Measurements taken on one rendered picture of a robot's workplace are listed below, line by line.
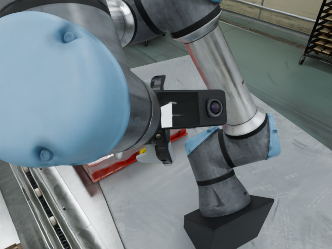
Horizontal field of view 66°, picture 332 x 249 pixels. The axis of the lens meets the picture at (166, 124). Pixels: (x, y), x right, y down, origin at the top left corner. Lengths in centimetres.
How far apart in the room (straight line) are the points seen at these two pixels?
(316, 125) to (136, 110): 276
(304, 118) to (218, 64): 240
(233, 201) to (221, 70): 35
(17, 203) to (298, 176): 105
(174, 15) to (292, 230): 76
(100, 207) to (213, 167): 44
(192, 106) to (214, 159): 42
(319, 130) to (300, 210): 187
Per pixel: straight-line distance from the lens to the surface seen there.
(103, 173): 102
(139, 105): 17
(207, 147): 71
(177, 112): 29
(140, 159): 41
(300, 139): 130
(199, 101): 31
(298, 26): 500
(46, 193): 102
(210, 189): 74
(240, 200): 75
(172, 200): 95
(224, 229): 70
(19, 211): 106
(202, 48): 56
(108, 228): 92
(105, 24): 17
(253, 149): 69
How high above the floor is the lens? 162
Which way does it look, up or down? 40 degrees down
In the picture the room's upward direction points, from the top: straight up
